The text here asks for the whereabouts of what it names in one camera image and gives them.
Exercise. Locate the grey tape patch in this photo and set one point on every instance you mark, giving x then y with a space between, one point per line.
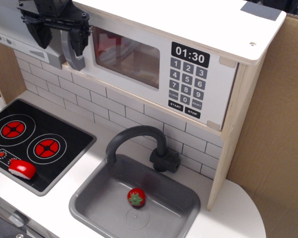
261 11

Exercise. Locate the grey oven front panel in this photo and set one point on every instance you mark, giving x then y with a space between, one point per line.
15 224

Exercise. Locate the wooden microwave cabinet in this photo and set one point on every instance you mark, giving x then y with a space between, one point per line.
245 39

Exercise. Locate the orange salmon sushi toy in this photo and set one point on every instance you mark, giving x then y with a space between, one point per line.
111 50

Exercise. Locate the white toy microwave door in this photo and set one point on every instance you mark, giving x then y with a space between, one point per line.
172 62

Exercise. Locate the black toy stovetop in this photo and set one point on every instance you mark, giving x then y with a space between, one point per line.
50 144

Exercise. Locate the grey microwave door handle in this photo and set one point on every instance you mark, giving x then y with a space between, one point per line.
75 62

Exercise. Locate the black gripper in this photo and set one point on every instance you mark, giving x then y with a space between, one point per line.
41 15

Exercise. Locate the wooden left side panel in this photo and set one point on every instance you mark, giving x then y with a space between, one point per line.
11 80

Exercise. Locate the grey range hood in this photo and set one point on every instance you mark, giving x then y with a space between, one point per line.
14 34

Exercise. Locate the grey toy sink basin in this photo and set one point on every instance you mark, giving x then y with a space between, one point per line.
101 202

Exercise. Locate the brown cardboard panel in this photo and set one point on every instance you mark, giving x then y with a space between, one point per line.
265 162

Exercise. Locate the dark grey toy faucet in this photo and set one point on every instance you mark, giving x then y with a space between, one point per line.
161 157

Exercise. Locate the red toy strawberry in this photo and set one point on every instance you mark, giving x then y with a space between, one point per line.
136 197

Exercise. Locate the red tuna sushi toy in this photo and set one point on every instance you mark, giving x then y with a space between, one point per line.
22 169

